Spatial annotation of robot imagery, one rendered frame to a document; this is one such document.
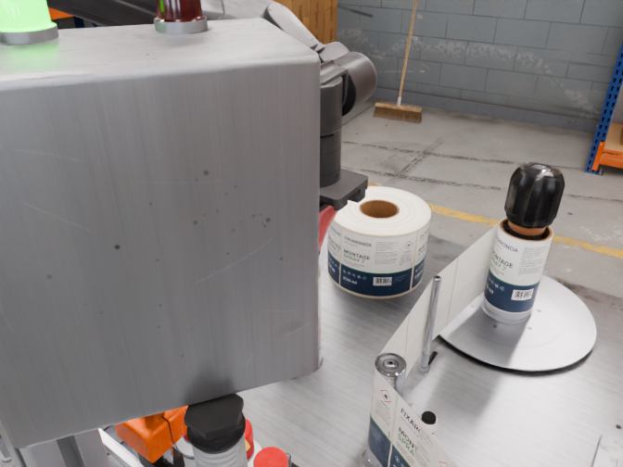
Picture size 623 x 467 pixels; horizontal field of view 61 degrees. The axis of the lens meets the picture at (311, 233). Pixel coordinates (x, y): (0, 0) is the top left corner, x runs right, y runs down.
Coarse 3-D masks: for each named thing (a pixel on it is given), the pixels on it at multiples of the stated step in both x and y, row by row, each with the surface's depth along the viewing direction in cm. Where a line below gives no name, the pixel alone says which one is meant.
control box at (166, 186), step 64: (0, 64) 20; (64, 64) 20; (128, 64) 20; (192, 64) 21; (256, 64) 22; (320, 64) 23; (0, 128) 19; (64, 128) 20; (128, 128) 21; (192, 128) 22; (256, 128) 23; (0, 192) 21; (64, 192) 21; (128, 192) 22; (192, 192) 23; (256, 192) 24; (0, 256) 22; (64, 256) 23; (128, 256) 24; (192, 256) 25; (256, 256) 26; (0, 320) 23; (64, 320) 24; (128, 320) 26; (192, 320) 27; (256, 320) 28; (0, 384) 25; (64, 384) 26; (128, 384) 27; (192, 384) 29; (256, 384) 31
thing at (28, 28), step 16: (0, 0) 23; (16, 0) 23; (32, 0) 23; (0, 16) 23; (16, 16) 23; (32, 16) 23; (48, 16) 24; (0, 32) 23; (16, 32) 23; (32, 32) 23; (48, 32) 24
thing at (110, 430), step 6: (108, 426) 77; (114, 426) 77; (108, 432) 76; (114, 432) 76; (114, 438) 76; (120, 438) 76; (126, 444) 75; (132, 450) 74; (108, 456) 73; (114, 462) 72; (120, 462) 72
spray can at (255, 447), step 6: (246, 420) 53; (246, 426) 53; (246, 432) 52; (252, 432) 53; (246, 438) 52; (252, 438) 53; (252, 444) 53; (258, 444) 56; (252, 450) 54; (258, 450) 55; (252, 456) 54; (252, 462) 54
